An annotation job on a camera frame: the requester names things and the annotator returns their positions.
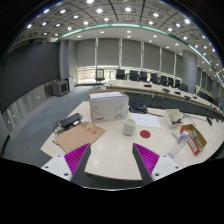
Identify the white open organizer box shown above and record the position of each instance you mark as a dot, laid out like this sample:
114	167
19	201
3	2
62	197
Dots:
170	116

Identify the round ceiling lights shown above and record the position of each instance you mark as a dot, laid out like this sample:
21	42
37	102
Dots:
99	10

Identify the black pen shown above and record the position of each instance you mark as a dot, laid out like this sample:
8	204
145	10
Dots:
176	121

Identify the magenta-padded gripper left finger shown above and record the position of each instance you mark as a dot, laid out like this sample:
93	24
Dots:
76	160

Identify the long curved conference desk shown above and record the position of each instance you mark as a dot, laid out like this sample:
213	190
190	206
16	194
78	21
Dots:
140	87

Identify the grey monitor on cart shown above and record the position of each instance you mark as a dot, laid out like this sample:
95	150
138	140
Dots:
60	88

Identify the clear plastic water bottle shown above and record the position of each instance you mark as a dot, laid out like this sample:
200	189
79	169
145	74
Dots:
176	148

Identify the brown paper envelope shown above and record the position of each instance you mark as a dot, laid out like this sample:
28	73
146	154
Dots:
80	136

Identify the brown cardboard box red label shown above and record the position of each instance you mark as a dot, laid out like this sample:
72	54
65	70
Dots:
192	142

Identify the black power adapter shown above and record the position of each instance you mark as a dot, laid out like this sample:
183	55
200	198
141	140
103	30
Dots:
70	120

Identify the white printed paper sheet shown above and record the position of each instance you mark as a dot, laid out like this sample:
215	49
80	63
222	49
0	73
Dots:
145	120

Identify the black flat device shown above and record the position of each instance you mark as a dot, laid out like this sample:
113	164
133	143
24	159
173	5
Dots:
138	108

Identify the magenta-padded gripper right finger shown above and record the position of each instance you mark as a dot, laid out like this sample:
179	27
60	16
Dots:
148	160

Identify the white copy paper box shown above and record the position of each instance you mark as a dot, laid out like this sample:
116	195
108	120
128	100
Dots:
108	108

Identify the flat round red coaster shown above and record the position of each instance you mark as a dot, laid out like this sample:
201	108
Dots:
145	134

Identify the small white remote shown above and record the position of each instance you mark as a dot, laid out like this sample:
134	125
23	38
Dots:
176	134

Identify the white ceramic mug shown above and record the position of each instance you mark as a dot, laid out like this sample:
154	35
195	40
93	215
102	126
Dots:
129	127

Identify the black office chairs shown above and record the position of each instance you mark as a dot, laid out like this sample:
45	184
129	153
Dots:
133	75

